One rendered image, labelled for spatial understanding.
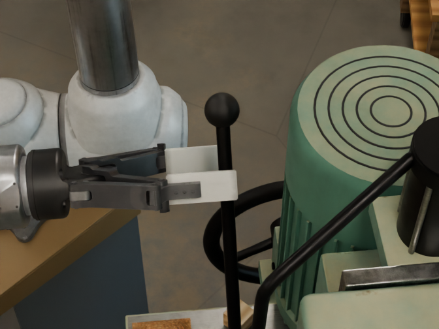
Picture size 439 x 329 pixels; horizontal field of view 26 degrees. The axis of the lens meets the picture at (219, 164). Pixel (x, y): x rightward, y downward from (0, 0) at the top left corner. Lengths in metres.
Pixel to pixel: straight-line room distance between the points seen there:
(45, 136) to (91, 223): 0.23
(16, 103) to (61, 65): 1.40
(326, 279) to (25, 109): 0.89
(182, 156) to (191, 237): 1.50
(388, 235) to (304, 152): 0.12
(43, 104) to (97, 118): 0.12
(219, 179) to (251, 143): 1.82
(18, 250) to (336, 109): 1.04
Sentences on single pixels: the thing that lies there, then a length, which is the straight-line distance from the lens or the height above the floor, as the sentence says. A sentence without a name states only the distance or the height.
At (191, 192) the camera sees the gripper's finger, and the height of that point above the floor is 1.38.
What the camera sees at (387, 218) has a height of 1.52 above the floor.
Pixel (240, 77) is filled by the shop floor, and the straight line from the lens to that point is 2.94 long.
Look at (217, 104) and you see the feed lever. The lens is 0.92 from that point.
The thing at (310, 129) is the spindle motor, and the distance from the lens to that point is 0.82.
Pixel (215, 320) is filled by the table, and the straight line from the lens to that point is 1.40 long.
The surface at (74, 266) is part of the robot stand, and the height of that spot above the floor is 0.58.
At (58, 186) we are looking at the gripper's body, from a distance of 0.98.
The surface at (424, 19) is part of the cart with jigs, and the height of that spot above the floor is 0.18.
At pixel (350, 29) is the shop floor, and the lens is 3.11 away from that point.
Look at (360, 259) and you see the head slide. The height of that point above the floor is 1.42.
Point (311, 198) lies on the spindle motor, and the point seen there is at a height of 1.45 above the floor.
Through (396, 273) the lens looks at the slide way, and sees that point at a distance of 0.73.
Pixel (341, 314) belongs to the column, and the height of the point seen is 1.52.
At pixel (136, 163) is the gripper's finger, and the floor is 1.30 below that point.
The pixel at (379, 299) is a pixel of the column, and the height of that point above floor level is 1.52.
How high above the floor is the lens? 2.13
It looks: 52 degrees down
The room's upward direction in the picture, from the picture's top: straight up
